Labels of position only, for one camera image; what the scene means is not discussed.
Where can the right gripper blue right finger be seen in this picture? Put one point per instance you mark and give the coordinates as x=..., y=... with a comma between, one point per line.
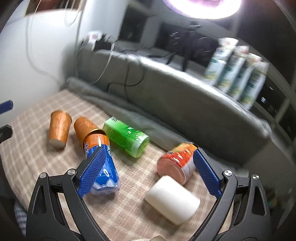
x=241, y=210

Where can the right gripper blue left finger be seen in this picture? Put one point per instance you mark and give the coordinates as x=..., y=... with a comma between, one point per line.
x=46, y=220

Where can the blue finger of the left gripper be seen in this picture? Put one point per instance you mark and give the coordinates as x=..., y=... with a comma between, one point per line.
x=6, y=106

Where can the orange paper cup white rim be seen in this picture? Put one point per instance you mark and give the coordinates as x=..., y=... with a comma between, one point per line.
x=59, y=129

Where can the green plastic cup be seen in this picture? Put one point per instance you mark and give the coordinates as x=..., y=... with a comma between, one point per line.
x=133, y=141

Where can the white power strip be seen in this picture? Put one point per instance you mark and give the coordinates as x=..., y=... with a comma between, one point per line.
x=91, y=37

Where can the black power adapter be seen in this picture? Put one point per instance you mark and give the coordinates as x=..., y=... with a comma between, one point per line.
x=103, y=44

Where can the white green bag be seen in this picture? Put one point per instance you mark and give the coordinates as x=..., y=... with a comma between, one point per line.
x=219, y=59
x=254, y=85
x=243, y=76
x=233, y=67

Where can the grey sofa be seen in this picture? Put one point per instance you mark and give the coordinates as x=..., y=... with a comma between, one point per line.
x=176, y=100

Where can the black tripod stand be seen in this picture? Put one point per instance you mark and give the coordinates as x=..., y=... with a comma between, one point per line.
x=189, y=45

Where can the bright ring light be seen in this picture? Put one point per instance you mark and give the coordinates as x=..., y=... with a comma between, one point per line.
x=206, y=10

